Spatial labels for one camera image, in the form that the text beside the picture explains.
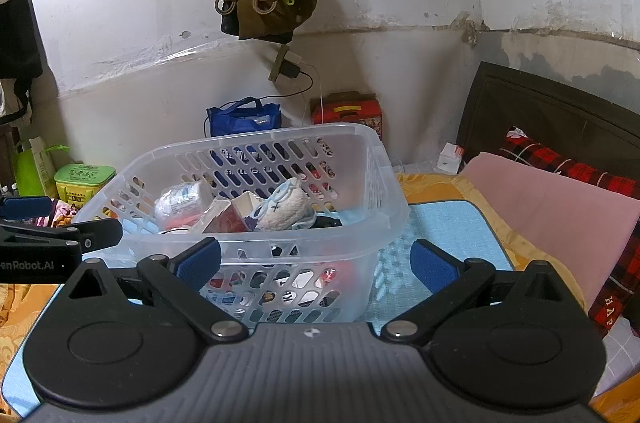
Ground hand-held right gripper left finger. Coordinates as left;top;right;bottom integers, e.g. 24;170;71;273
62;237;249;345

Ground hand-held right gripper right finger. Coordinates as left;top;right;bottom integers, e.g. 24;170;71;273
381;239;571;345

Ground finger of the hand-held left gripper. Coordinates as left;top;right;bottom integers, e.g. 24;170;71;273
0;196;53;221
0;219;124;252

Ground clear strawberry-print tissue pack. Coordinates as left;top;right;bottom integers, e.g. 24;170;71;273
154;180;215;231

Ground clear plastic basket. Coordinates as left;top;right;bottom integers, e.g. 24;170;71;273
70;122;411;324

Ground green bag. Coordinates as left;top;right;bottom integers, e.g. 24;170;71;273
12;142;71;198

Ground light blue mat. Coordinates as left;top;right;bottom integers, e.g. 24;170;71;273
0;198;516;423

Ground orange floral blanket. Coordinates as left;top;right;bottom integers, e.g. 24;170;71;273
0;173;640;423

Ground red and white carton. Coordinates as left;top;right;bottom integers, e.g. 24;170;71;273
202;193;266;234

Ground green plastic basket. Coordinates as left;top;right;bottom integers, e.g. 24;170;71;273
53;164;117;204

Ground white plush toy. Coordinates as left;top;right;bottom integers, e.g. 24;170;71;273
255;178;313;231

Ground small white box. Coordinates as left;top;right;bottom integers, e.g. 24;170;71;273
436;143;468;174

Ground pink blanket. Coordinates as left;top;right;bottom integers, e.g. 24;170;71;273
457;151;640;311

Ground blue tote bag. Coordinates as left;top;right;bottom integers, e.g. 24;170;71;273
206;99;282;138

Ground red plaid pillow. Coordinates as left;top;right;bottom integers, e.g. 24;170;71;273
497;128;640;338

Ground black hanging garment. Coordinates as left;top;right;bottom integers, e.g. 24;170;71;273
0;0;45;126

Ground red printed box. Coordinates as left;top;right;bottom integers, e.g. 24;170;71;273
311;91;383;141

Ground dark wooden headboard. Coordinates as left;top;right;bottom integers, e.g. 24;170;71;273
455;61;640;184

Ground white checked sheet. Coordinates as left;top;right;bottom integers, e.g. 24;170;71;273
592;315;640;399

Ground wooden wall socket block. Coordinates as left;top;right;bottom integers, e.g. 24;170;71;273
268;44;292;82

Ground black charger cable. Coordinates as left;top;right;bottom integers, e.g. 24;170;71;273
220;70;315;104

